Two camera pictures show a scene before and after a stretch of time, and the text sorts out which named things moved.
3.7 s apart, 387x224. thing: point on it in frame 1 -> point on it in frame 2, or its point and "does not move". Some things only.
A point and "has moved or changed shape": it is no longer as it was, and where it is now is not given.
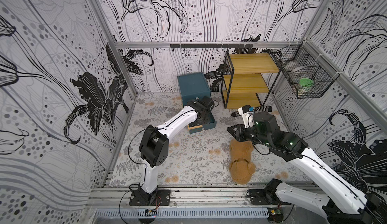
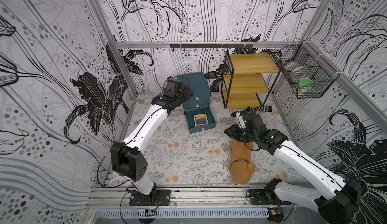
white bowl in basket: (301, 72) does not move
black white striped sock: (266, 108) does not move
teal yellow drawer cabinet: (191, 87) does not move
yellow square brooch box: (194, 126) has moved or changed shape
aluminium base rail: (107, 197) does not move
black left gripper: (205, 116) -> (186, 93)
